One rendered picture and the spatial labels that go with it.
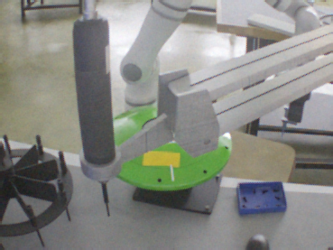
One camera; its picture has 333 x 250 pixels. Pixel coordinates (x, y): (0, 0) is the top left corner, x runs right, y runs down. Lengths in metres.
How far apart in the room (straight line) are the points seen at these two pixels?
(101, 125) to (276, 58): 0.23
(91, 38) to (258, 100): 0.24
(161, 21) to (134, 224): 0.50
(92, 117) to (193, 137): 0.12
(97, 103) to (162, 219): 0.60
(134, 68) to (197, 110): 0.65
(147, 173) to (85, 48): 0.52
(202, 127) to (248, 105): 0.08
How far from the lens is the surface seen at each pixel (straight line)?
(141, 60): 1.07
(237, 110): 0.51
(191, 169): 0.87
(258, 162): 1.63
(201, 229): 0.96
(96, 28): 0.38
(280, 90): 0.54
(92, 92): 0.40
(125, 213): 0.99
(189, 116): 0.45
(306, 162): 2.45
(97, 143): 0.44
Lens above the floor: 1.64
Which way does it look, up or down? 35 degrees down
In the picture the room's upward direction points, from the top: 1 degrees clockwise
